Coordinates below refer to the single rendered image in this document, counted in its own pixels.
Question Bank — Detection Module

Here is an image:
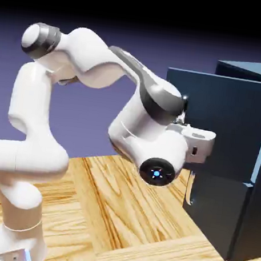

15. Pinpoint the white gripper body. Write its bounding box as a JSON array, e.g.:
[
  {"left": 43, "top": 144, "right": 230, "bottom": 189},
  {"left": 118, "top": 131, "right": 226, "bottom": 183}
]
[{"left": 178, "top": 122, "right": 218, "bottom": 166}]

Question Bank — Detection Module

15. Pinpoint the dark shiny curved door handle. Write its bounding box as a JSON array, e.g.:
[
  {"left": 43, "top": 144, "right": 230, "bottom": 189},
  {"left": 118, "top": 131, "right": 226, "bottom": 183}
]
[{"left": 177, "top": 94, "right": 191, "bottom": 127}]

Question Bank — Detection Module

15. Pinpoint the dark blue cabinet door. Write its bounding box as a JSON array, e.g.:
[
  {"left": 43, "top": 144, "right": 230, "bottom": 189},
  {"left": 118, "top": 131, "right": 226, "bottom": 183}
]
[
  {"left": 154, "top": 67, "right": 261, "bottom": 187},
  {"left": 176, "top": 168, "right": 255, "bottom": 261}
]

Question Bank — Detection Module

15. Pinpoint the dark blue cabinet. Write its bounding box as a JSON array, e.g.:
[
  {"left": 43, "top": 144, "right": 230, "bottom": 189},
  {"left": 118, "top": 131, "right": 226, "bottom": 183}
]
[{"left": 176, "top": 54, "right": 261, "bottom": 261}]

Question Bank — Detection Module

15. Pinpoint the silver curved door handle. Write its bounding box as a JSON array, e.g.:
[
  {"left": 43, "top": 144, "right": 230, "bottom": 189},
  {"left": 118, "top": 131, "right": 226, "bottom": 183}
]
[{"left": 183, "top": 170, "right": 198, "bottom": 206}]

